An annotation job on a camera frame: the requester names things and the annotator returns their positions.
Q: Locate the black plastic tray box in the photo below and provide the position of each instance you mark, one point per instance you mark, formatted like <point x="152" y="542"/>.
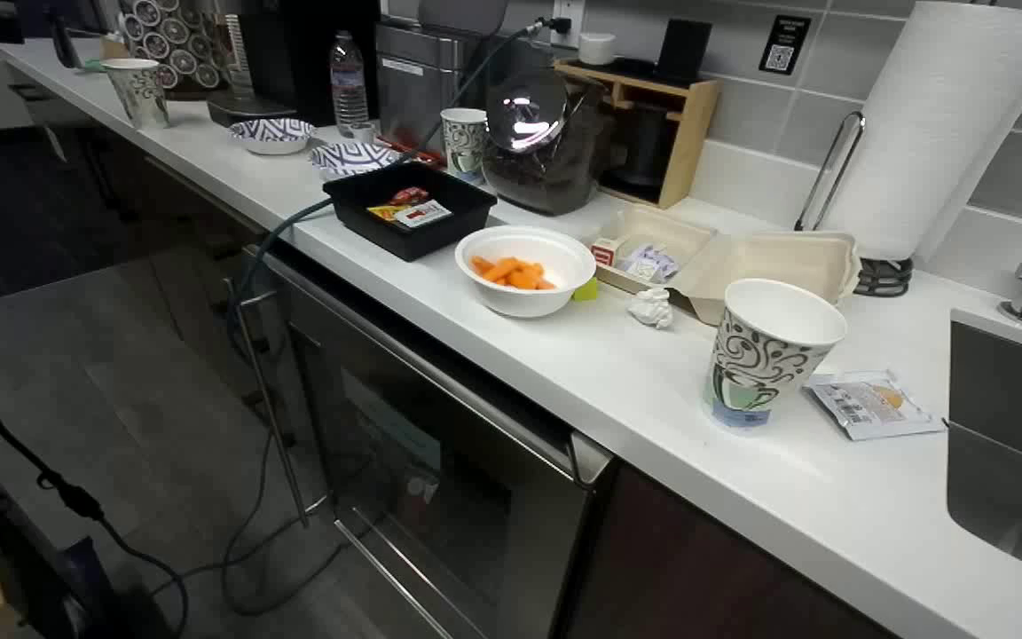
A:
<point x="464" y="206"/>

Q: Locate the silver metal box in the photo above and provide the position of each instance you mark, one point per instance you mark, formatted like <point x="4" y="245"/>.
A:
<point x="417" y="82"/>

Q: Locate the white bowl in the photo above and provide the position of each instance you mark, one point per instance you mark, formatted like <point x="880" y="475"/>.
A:
<point x="535" y="302"/>

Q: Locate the orange carrot pieces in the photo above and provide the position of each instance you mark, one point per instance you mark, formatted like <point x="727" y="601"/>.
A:
<point x="511" y="270"/>

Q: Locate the small green object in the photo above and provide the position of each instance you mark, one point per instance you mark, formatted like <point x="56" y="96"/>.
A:
<point x="588" y="290"/>

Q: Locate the white packet with red print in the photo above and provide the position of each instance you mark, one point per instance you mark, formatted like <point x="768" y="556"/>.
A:
<point x="426" y="215"/>

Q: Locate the crumpled white paper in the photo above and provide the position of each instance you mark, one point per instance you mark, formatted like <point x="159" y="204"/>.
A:
<point x="656" y="306"/>

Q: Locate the packets in takeout container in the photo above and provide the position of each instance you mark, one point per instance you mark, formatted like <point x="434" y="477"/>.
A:
<point x="643" y="264"/>

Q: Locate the stainless steel dishwasher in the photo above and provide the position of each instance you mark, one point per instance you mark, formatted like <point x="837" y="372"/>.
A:
<point x="453" y="475"/>

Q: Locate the yellow mustard packet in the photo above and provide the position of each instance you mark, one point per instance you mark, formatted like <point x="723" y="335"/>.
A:
<point x="380" y="215"/>

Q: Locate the small patterned paper cup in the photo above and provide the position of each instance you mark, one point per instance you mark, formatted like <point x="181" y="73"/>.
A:
<point x="464" y="144"/>

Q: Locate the red utensil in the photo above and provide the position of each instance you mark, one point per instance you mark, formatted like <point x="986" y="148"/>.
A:
<point x="425" y="155"/>

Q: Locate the black mug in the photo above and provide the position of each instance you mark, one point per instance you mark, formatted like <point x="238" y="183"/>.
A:
<point x="639" y="151"/>

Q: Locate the blue patterned empty bowl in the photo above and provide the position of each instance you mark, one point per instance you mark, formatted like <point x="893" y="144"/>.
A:
<point x="352" y="157"/>

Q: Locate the wooden rack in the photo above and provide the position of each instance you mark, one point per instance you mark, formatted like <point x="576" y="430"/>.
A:
<point x="690" y="135"/>

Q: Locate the large patterned paper cup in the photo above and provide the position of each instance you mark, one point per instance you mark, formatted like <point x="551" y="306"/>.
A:
<point x="764" y="356"/>

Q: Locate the metal tripod stand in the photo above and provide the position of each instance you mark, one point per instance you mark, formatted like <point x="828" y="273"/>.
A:
<point x="252" y="356"/>

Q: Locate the beige clamshell takeout container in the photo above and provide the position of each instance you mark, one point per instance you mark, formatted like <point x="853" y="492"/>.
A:
<point x="771" y="262"/>

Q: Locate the clear water bottle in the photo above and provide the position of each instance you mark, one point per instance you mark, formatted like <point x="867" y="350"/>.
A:
<point x="349" y="89"/>

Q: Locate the small white cup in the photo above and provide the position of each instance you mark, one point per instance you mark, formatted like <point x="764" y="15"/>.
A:
<point x="599" y="46"/>

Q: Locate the blue patterned bowl with nuts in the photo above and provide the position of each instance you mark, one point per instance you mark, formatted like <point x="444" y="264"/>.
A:
<point x="272" y="135"/>

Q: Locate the dark lower cabinet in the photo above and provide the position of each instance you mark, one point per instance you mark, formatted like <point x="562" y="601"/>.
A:
<point x="167" y="251"/>
<point x="700" y="569"/>

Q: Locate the metal paper towel holder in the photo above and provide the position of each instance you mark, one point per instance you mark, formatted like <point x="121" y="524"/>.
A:
<point x="828" y="164"/>

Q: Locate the flat blue white packet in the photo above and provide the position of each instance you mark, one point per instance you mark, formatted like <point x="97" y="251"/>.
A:
<point x="870" y="405"/>

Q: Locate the white folded napkin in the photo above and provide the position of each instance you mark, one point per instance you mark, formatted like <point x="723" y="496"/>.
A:
<point x="185" y="110"/>

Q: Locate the white paper towel roll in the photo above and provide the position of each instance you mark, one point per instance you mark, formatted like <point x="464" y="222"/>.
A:
<point x="950" y="120"/>

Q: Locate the steel sink basin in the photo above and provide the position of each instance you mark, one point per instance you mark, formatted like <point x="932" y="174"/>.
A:
<point x="1010" y="475"/>

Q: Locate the black floor equipment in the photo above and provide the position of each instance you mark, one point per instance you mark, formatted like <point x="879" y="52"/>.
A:
<point x="52" y="579"/>

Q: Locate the white wall outlet with plug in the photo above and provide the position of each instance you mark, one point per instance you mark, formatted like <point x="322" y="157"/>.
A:
<point x="569" y="34"/>

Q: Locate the black wall label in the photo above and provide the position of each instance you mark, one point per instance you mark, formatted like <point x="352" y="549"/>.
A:
<point x="787" y="45"/>

